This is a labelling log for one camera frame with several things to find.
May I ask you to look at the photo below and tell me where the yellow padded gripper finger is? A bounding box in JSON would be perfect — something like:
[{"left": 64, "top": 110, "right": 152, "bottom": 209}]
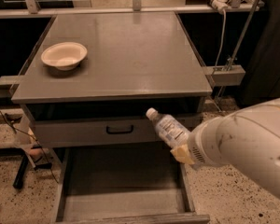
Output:
[{"left": 171, "top": 145, "right": 194, "bottom": 165}]

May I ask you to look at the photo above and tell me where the clear plastic water bottle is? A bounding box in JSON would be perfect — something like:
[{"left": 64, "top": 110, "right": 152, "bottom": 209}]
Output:
[{"left": 146, "top": 108, "right": 189, "bottom": 148}]

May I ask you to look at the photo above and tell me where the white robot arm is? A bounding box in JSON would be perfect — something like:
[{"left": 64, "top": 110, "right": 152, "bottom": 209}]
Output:
[{"left": 171, "top": 98, "right": 280, "bottom": 200}]

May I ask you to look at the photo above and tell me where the closed grey upper drawer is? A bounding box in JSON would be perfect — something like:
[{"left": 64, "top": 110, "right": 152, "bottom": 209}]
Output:
[{"left": 30, "top": 113, "right": 203, "bottom": 148}]

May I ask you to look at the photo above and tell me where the open grey lower drawer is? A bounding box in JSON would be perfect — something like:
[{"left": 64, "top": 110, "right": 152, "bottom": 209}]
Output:
[{"left": 52, "top": 142, "right": 210, "bottom": 224}]

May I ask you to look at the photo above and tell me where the grey cabinet with counter top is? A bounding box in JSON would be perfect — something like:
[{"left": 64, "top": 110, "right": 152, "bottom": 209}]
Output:
[{"left": 10, "top": 11, "right": 213, "bottom": 151}]

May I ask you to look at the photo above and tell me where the dark cabinet at right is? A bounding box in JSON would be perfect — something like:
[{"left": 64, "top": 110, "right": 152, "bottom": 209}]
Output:
[{"left": 235, "top": 0, "right": 280, "bottom": 106}]

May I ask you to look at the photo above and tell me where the white paper bowl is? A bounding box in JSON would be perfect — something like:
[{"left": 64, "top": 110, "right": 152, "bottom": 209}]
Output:
[{"left": 41, "top": 42, "right": 88, "bottom": 71}]

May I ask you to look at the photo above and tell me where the diagonal metal rod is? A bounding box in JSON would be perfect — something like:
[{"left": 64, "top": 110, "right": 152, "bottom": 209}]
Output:
[{"left": 224, "top": 0, "right": 267, "bottom": 72}]

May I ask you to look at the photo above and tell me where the black floor stand leg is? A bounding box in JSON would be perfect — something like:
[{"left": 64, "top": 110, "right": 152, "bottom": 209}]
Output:
[{"left": 13, "top": 146, "right": 52, "bottom": 189}]

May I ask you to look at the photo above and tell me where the black drawer handle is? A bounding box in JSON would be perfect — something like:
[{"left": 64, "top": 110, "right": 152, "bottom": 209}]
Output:
[{"left": 105, "top": 125, "right": 134, "bottom": 135}]

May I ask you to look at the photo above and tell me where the grey metal side bracket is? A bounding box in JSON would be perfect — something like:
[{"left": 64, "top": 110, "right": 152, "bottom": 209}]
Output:
[{"left": 203, "top": 65, "right": 245, "bottom": 87}]

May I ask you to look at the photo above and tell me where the thin black floor cable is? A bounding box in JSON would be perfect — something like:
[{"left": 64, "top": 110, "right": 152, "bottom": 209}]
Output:
[{"left": 0, "top": 91, "right": 60, "bottom": 184}]

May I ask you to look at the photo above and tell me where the white power cable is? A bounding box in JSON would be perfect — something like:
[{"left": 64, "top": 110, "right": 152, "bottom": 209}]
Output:
[{"left": 208, "top": 8, "right": 229, "bottom": 110}]

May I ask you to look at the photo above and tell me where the grey left side bracket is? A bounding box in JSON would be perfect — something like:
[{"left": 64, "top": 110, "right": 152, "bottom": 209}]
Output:
[{"left": 0, "top": 76, "right": 22, "bottom": 98}]

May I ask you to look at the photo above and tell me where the grey rear rail shelf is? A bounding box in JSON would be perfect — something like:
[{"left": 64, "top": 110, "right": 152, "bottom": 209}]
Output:
[{"left": 0, "top": 2, "right": 267, "bottom": 20}]

